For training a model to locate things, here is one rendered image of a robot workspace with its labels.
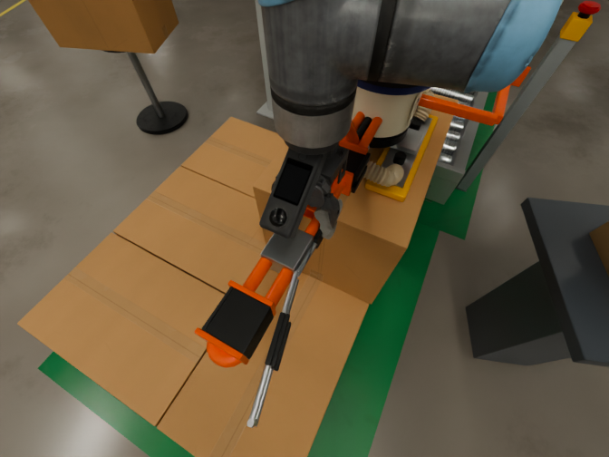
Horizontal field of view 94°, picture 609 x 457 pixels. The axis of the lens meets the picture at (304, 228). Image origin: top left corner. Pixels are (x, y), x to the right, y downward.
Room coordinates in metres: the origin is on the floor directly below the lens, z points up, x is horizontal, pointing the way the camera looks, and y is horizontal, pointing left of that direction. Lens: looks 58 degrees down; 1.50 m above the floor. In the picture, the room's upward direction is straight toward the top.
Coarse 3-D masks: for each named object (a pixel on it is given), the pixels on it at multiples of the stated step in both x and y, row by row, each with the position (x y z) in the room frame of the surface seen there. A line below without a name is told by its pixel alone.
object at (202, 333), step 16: (240, 288) 0.15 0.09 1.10; (224, 304) 0.12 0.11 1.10; (240, 304) 0.12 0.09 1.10; (256, 304) 0.12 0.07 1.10; (272, 304) 0.12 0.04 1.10; (208, 320) 0.10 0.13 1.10; (224, 320) 0.10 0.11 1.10; (240, 320) 0.10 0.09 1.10; (256, 320) 0.10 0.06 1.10; (208, 336) 0.08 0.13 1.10; (224, 336) 0.08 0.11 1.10; (240, 336) 0.08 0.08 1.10; (256, 336) 0.08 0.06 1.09; (240, 352) 0.06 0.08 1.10
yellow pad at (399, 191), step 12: (432, 120) 0.70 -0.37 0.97; (420, 144) 0.59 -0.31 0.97; (384, 156) 0.56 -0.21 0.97; (396, 156) 0.53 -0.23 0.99; (408, 156) 0.55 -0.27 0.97; (420, 156) 0.56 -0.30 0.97; (408, 168) 0.51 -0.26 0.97; (408, 180) 0.47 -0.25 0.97; (384, 192) 0.44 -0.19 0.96; (396, 192) 0.43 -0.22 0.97
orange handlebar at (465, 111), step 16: (496, 96) 0.65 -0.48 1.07; (448, 112) 0.59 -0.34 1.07; (464, 112) 0.58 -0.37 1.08; (480, 112) 0.57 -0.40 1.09; (496, 112) 0.57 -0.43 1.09; (368, 128) 0.52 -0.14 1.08; (368, 144) 0.47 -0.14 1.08; (336, 192) 0.34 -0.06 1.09; (256, 272) 0.18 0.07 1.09; (288, 272) 0.18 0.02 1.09; (256, 288) 0.16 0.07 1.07; (272, 288) 0.15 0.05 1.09; (208, 352) 0.06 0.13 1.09; (224, 352) 0.06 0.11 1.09
